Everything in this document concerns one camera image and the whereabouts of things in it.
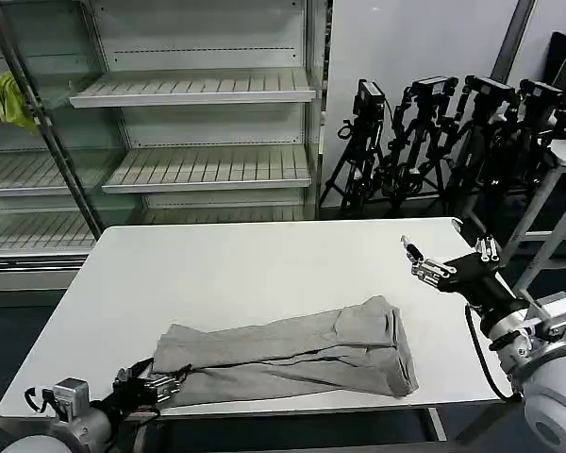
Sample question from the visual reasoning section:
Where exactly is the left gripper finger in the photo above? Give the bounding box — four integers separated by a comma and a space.
148, 363, 192, 404
117, 357, 156, 379

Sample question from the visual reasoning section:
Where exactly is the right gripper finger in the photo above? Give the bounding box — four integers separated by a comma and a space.
474, 234, 502, 263
399, 234, 455, 288

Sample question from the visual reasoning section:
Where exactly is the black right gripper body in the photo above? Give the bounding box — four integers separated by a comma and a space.
436, 253, 518, 315

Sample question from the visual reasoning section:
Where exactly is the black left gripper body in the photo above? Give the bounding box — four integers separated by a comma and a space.
112, 372, 153, 411

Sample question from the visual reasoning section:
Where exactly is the grey printed shirt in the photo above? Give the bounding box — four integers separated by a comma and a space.
150, 294, 421, 410

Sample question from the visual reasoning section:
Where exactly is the black monitor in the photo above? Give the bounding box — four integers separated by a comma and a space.
544, 31, 566, 93

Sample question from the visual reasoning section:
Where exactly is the white open display shelf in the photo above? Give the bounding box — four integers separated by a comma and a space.
68, 0, 334, 226

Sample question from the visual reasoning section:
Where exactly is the glass-sided display shelf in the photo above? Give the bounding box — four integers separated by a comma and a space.
0, 0, 145, 292

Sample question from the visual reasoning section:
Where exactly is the green cloth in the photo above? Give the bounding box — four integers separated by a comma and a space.
0, 70, 42, 136

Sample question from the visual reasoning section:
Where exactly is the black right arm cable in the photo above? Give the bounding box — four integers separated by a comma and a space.
464, 304, 523, 403

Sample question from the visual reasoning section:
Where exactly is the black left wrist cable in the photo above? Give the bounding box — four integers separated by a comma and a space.
24, 386, 54, 412

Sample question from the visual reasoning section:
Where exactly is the grey wall pillar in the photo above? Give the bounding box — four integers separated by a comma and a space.
492, 0, 537, 87

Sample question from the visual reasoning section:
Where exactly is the black metal rack post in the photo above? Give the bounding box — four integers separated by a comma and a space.
0, 0, 105, 240

